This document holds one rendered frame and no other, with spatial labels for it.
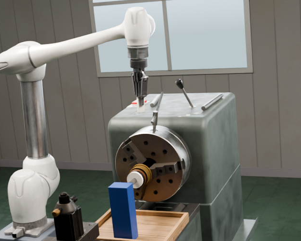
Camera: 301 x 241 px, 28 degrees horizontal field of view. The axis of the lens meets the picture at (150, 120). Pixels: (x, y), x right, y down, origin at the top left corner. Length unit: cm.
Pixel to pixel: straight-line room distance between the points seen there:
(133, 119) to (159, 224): 53
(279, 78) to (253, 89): 26
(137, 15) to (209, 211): 93
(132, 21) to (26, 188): 88
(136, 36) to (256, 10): 296
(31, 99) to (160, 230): 88
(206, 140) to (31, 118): 82
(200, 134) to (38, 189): 77
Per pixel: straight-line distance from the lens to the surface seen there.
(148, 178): 248
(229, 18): 540
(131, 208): 233
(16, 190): 275
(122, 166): 263
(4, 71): 269
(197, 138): 264
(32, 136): 288
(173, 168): 250
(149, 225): 250
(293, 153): 555
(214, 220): 278
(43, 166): 289
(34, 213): 277
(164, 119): 270
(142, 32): 249
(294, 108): 544
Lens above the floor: 187
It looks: 13 degrees down
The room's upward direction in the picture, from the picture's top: 6 degrees counter-clockwise
